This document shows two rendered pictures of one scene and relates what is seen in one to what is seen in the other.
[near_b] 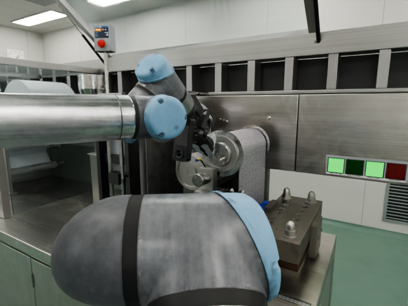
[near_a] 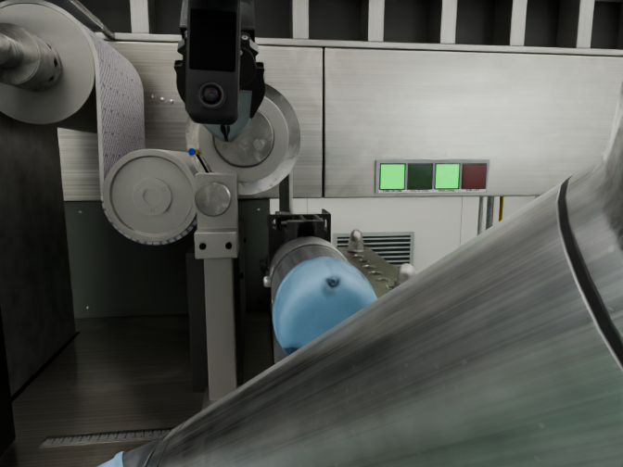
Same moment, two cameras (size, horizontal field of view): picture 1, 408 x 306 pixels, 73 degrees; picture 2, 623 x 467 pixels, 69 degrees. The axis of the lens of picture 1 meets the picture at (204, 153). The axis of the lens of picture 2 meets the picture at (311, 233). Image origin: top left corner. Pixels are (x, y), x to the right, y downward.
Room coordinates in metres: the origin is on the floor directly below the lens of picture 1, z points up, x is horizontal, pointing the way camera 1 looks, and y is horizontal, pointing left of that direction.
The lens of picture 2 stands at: (0.33, 0.25, 1.22)
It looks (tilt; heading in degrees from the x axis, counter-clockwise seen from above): 9 degrees down; 322
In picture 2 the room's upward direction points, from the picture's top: straight up
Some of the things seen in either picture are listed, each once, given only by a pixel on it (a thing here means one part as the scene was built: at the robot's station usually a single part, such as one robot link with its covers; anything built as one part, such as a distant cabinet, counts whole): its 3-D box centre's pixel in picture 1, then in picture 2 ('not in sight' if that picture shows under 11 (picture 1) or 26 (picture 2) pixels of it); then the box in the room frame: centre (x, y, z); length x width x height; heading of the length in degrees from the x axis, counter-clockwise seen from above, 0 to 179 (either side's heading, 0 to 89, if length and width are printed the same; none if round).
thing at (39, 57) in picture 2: not in sight; (21, 59); (0.97, 0.17, 1.33); 0.06 x 0.06 x 0.06; 59
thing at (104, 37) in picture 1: (104, 38); not in sight; (1.17, 0.40, 1.66); 0.07 x 0.07 x 0.10; 85
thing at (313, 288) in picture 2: not in sight; (321, 308); (0.60, 0.03, 1.11); 0.11 x 0.08 x 0.09; 149
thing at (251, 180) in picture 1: (252, 188); (285, 226); (0.94, -0.17, 1.11); 0.23 x 0.01 x 0.18; 149
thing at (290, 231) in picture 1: (290, 228); (406, 279); (0.75, -0.25, 1.05); 0.04 x 0.04 x 0.04
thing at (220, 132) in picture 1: (221, 153); (244, 137); (0.86, -0.06, 1.25); 0.15 x 0.01 x 0.15; 59
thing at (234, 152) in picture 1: (237, 148); (245, 141); (0.97, -0.12, 1.25); 0.26 x 0.12 x 0.12; 149
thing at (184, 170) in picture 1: (208, 165); (169, 189); (1.03, -0.02, 1.17); 0.26 x 0.12 x 0.12; 149
